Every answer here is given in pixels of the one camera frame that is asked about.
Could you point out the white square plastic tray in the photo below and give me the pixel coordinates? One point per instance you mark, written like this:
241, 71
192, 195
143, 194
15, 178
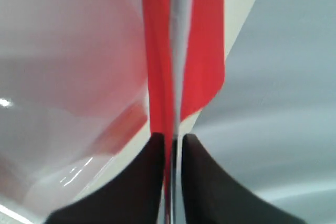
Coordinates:
69, 70

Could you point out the red and grey object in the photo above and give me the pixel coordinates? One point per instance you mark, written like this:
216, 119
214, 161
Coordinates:
184, 42

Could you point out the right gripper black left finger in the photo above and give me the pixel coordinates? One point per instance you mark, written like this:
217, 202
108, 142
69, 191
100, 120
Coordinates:
133, 196

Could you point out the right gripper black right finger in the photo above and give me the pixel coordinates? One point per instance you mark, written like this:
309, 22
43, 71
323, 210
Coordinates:
211, 195

